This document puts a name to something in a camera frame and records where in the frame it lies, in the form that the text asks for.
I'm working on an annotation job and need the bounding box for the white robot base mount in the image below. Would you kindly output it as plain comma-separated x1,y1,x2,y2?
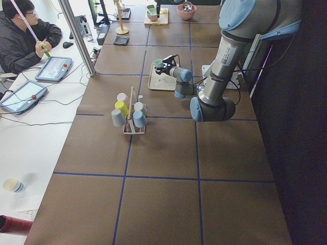
201,64,244,90

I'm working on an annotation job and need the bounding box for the yellow cup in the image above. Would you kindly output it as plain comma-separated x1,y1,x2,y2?
115,101,129,117

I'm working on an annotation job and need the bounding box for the grey cup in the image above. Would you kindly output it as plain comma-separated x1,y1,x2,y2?
111,109,126,127

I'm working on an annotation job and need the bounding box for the aluminium frame post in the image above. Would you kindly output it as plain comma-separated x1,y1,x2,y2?
58,0,96,77

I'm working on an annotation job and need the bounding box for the pink cup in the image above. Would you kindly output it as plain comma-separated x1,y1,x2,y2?
116,93,129,103

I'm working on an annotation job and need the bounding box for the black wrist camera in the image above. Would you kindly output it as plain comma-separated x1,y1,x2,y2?
162,55,175,64

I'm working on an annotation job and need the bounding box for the cream rabbit tray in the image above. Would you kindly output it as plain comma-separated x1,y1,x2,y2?
148,64,176,91

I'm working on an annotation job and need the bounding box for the white wire cup rack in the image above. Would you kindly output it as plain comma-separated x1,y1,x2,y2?
123,86,146,135

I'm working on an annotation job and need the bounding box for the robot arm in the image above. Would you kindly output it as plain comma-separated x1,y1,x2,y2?
153,0,303,122

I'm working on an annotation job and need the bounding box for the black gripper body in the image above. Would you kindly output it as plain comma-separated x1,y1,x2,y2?
161,63,173,75

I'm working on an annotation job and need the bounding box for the teach pendant tablet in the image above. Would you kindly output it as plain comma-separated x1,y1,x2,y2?
35,56,72,83
1,80,48,114

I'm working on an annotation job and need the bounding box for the wooden cutting board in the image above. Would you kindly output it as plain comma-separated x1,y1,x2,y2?
144,8,169,25

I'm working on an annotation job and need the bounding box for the mint green cup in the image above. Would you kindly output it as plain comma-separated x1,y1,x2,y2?
153,59,164,69

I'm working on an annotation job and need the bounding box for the lower teach pendant tablet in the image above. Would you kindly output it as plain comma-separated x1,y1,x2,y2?
1,80,48,114

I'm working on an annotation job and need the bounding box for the grey folded cloth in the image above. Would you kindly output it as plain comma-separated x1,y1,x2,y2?
113,35,130,46

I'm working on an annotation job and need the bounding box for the paper cup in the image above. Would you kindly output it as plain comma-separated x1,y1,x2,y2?
3,178,25,193

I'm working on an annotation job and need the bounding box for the red cylinder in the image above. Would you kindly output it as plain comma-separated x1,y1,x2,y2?
1,215,33,235

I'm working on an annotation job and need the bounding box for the wooden stand with round base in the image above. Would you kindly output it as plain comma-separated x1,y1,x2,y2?
114,0,129,35

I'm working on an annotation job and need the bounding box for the seated person in black jacket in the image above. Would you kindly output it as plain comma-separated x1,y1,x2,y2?
1,0,62,74

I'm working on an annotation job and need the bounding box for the blue cup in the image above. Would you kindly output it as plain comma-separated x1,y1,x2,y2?
133,110,147,128

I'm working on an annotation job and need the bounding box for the small pink bowl on board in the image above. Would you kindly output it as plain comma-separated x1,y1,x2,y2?
146,5,158,21

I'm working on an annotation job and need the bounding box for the upper teach pendant tablet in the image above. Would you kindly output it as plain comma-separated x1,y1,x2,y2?
35,56,72,83

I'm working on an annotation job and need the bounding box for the beige cup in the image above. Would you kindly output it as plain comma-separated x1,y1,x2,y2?
133,102,148,116

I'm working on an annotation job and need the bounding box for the black computer mouse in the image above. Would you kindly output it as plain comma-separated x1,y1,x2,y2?
62,41,74,49

